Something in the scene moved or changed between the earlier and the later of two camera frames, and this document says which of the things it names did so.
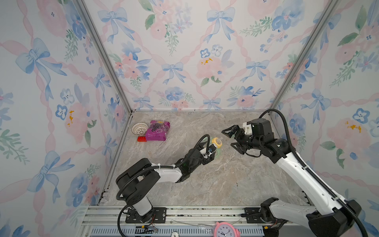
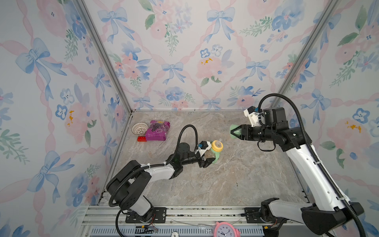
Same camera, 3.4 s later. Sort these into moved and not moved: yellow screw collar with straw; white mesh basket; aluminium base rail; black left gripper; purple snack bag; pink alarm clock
Moved: yellow screw collar with straw; black left gripper
Not moved: aluminium base rail; pink alarm clock; purple snack bag; white mesh basket
